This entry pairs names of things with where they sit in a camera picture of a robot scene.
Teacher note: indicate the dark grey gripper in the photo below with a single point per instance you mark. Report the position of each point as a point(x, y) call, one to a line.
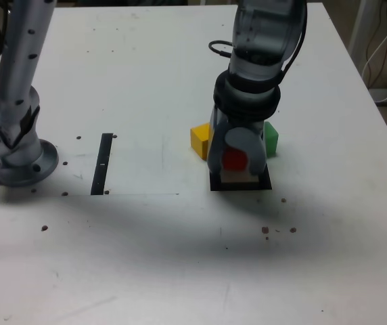
point(246, 124)

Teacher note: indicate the red cube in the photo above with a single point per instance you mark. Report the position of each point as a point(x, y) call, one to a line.
point(234, 160)

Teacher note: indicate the yellow cube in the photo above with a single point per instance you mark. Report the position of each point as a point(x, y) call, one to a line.
point(200, 140)

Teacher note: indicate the green cube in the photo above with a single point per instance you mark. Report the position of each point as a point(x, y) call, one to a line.
point(271, 140)

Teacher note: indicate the black tape square outline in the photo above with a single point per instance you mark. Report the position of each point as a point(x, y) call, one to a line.
point(241, 187)

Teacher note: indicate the black tape strip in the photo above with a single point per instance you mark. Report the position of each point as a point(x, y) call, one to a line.
point(101, 162)

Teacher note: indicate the white post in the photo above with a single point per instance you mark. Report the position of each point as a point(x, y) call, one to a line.
point(357, 23)

